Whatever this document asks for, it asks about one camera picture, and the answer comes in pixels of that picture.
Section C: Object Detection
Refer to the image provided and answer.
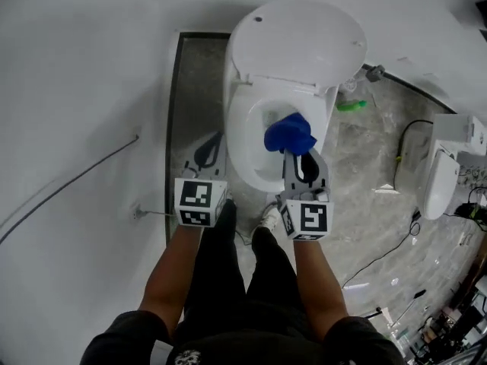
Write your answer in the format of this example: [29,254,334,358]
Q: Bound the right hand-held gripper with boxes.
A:
[275,148,336,242]

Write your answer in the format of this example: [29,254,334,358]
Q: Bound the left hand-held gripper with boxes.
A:
[173,131,229,229]

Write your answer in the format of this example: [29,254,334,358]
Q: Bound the blue cloth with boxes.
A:
[263,112,318,156]

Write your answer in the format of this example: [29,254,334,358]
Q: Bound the white toilet seat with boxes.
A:
[226,75,329,194]

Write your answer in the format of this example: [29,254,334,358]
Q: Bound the person's left forearm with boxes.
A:
[138,223,205,321]

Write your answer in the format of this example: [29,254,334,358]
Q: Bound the person's right forearm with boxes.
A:
[291,236,349,333]

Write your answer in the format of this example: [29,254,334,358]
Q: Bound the white toilet bowl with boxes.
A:
[221,40,341,197]

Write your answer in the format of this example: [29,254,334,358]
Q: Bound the white toilet lid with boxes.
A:
[228,0,368,90]

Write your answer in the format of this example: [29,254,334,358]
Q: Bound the white bidet toilet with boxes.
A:
[415,113,487,221]

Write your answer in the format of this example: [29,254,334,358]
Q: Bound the person's white right shoe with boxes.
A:
[252,205,283,240]

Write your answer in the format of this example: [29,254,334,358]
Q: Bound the green bottle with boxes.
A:
[336,99,368,113]

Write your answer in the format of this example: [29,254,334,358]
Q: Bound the grey water valve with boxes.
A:
[365,64,386,84]

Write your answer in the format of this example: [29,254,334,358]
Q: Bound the person's black trousers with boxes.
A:
[173,199,314,344]

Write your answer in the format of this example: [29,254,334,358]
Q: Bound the black and green device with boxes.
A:
[454,186,487,232]

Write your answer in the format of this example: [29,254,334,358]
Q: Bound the black-tipped white stick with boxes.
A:
[390,288,428,327]

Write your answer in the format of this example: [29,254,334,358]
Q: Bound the person's black top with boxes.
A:
[78,309,409,365]

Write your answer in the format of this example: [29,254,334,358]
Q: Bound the dark cluttered shelf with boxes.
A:
[416,241,487,365]

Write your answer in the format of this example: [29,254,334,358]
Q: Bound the black cable with yellow band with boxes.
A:
[393,119,435,190]

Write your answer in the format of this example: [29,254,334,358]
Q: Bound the thin black floor cable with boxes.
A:
[339,210,422,289]

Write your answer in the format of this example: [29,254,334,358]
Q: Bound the grey wall cable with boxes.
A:
[0,134,140,243]

